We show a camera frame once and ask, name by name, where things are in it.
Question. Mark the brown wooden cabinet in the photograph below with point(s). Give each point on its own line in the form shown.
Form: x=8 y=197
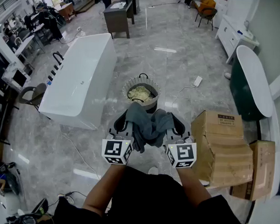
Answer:
x=66 y=11

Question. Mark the white power strip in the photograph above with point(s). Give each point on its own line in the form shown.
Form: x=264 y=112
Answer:
x=198 y=81

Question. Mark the person's black shirt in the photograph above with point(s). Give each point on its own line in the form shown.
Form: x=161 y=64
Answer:
x=153 y=208

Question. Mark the person's right forearm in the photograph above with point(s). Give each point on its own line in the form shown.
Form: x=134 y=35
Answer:
x=192 y=189

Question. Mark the green and white bathtub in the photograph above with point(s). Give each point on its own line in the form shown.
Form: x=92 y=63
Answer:
x=251 y=87

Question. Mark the brown chair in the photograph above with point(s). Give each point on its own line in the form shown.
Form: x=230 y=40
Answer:
x=36 y=92

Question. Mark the grey cloth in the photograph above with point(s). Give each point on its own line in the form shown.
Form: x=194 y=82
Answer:
x=145 y=128

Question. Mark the black chair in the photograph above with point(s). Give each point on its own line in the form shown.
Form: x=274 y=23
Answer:
x=208 y=15

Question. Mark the white monitor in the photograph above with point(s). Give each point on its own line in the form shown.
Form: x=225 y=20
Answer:
x=19 y=78

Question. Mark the black bathtub faucet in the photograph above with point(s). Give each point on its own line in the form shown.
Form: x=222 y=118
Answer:
x=58 y=58

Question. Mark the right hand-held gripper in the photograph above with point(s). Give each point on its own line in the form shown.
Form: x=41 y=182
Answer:
x=183 y=154

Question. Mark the orange sofa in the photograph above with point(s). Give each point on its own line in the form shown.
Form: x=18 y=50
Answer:
x=206 y=3

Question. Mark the white cabinet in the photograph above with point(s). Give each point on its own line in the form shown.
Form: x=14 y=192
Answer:
x=230 y=37

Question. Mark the person's white shoe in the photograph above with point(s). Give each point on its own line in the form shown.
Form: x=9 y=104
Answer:
x=153 y=170

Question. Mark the dark wooden desk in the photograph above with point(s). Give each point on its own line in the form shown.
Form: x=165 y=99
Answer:
x=117 y=16

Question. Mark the person's left forearm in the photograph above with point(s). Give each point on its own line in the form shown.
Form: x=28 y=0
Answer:
x=103 y=191

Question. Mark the large cardboard box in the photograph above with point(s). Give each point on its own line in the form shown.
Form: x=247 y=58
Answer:
x=222 y=151

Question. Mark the small cardboard box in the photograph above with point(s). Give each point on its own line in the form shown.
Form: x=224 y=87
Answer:
x=263 y=169

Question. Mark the grey woven basket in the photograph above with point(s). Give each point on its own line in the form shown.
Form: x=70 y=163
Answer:
x=152 y=104

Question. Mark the cream cloth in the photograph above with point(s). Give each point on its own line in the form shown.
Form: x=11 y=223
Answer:
x=139 y=93

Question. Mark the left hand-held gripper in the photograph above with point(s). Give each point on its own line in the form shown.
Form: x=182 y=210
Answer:
x=115 y=150

